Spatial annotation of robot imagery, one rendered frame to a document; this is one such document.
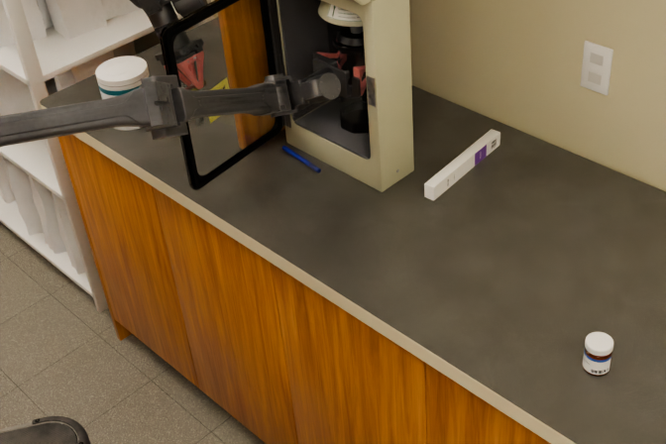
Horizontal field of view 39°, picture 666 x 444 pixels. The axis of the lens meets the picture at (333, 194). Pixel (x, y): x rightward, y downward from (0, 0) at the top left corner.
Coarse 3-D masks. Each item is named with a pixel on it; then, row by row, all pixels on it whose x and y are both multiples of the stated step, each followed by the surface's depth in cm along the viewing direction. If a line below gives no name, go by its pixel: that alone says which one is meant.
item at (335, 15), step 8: (320, 8) 204; (328, 8) 200; (336, 8) 199; (320, 16) 203; (328, 16) 201; (336, 16) 199; (344, 16) 198; (352, 16) 198; (336, 24) 200; (344, 24) 199; (352, 24) 198; (360, 24) 198
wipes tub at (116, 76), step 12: (108, 60) 243; (120, 60) 242; (132, 60) 242; (144, 60) 241; (96, 72) 238; (108, 72) 237; (120, 72) 237; (132, 72) 237; (144, 72) 238; (108, 84) 235; (120, 84) 235; (132, 84) 236; (108, 96) 238
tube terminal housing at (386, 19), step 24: (336, 0) 194; (384, 0) 188; (408, 0) 194; (384, 24) 191; (408, 24) 197; (384, 48) 194; (408, 48) 200; (384, 72) 198; (408, 72) 204; (384, 96) 201; (408, 96) 207; (384, 120) 204; (408, 120) 211; (312, 144) 225; (384, 144) 207; (408, 144) 214; (360, 168) 216; (384, 168) 211; (408, 168) 218
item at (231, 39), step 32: (256, 0) 205; (192, 32) 194; (224, 32) 201; (256, 32) 209; (192, 64) 197; (224, 64) 204; (256, 64) 213; (192, 128) 203; (224, 128) 212; (256, 128) 220; (224, 160) 215
